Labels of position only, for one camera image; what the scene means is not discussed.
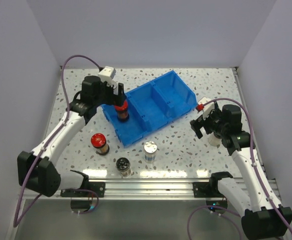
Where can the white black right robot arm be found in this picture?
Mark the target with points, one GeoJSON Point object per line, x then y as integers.
{"type": "Point", "coordinates": [262, 214]}

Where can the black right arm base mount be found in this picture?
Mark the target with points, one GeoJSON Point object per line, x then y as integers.
{"type": "Point", "coordinates": [204, 190]}

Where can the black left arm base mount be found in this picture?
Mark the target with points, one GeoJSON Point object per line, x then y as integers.
{"type": "Point", "coordinates": [93, 189]}

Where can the black lid spice jar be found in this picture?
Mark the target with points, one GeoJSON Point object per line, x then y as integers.
{"type": "Point", "coordinates": [123, 166]}

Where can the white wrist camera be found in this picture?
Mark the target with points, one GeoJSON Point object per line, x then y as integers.
{"type": "Point", "coordinates": [107, 74]}
{"type": "Point", "coordinates": [205, 105]}

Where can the silver lid blue label jar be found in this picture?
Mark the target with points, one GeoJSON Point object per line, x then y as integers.
{"type": "Point", "coordinates": [150, 150]}

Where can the blue plastic divided bin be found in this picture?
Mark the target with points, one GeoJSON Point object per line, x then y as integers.
{"type": "Point", "coordinates": [151, 107]}

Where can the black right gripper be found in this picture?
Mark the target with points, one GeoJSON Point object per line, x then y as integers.
{"type": "Point", "coordinates": [196, 124]}

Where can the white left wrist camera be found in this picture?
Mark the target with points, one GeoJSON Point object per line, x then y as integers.
{"type": "Point", "coordinates": [107, 74]}

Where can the red lid sauce jar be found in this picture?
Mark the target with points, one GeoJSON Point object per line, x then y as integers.
{"type": "Point", "coordinates": [122, 112]}
{"type": "Point", "coordinates": [100, 144]}

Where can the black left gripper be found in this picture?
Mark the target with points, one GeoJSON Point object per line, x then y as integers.
{"type": "Point", "coordinates": [114, 99]}

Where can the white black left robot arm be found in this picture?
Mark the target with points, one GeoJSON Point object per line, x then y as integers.
{"type": "Point", "coordinates": [36, 169]}

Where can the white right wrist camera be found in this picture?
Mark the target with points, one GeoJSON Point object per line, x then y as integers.
{"type": "Point", "coordinates": [205, 105]}

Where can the aluminium front rail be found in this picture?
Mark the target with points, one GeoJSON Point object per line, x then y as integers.
{"type": "Point", "coordinates": [149, 189]}

